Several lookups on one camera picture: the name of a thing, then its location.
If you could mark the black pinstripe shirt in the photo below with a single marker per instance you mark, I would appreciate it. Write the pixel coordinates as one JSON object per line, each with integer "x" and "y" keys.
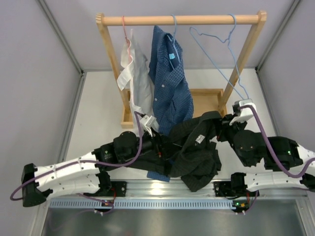
{"x": 187, "y": 152}

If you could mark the light blue wire hanger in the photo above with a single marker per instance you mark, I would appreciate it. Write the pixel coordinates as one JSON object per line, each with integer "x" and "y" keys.
{"x": 219, "y": 52}

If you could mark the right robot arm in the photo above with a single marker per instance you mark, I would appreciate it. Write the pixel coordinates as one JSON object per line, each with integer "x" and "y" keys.
{"x": 287, "y": 164}

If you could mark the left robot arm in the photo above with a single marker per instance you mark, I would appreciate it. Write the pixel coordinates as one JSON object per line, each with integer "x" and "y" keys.
{"x": 89, "y": 173}

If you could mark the blue checked shirt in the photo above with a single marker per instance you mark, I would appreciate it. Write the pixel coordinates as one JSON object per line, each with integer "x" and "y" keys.
{"x": 172, "y": 99}

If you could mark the white shirt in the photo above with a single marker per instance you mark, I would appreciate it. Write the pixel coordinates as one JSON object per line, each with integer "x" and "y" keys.
{"x": 135, "y": 76}

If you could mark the wooden clothes rack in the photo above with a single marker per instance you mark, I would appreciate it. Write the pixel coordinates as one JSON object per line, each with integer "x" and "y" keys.
{"x": 204, "y": 99}

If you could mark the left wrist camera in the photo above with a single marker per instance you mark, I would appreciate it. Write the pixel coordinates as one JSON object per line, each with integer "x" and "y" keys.
{"x": 149, "y": 124}

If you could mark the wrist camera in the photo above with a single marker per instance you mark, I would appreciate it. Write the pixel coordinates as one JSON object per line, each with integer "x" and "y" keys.
{"x": 242, "y": 114}
{"x": 149, "y": 124}

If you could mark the pink wire hanger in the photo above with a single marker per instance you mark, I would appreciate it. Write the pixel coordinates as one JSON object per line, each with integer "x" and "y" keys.
{"x": 125, "y": 32}

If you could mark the aluminium mounting rail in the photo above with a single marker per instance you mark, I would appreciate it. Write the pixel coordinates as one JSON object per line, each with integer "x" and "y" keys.
{"x": 157, "y": 188}

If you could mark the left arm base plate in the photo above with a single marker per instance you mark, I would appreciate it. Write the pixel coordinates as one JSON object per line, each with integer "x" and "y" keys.
{"x": 118, "y": 189}

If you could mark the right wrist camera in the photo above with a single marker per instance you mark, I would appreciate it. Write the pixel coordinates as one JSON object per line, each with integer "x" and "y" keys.
{"x": 242, "y": 114}

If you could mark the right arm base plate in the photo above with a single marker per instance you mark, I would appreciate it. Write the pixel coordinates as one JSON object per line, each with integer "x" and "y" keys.
{"x": 224, "y": 189}

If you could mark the slotted cable duct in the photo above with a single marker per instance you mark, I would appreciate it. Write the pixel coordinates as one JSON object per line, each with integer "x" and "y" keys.
{"x": 147, "y": 204}

